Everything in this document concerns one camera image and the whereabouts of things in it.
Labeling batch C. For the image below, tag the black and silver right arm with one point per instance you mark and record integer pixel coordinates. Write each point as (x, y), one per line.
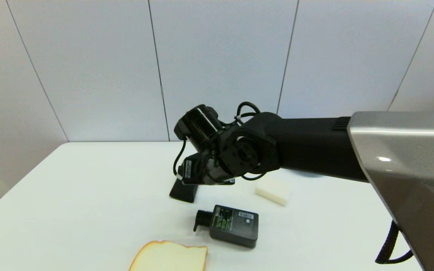
(315, 146)

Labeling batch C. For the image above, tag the dark grey pump bottle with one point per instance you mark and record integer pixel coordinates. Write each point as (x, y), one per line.
(234, 226)

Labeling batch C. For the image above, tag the slice of toast bread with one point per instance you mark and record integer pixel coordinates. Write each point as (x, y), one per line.
(170, 258)

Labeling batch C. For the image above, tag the white sponge block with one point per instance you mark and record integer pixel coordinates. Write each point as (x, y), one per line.
(273, 192)

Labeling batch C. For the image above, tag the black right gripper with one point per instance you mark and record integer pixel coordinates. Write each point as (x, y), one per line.
(202, 169)

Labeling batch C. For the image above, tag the black glasses case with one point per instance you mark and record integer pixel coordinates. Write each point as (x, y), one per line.
(185, 192)

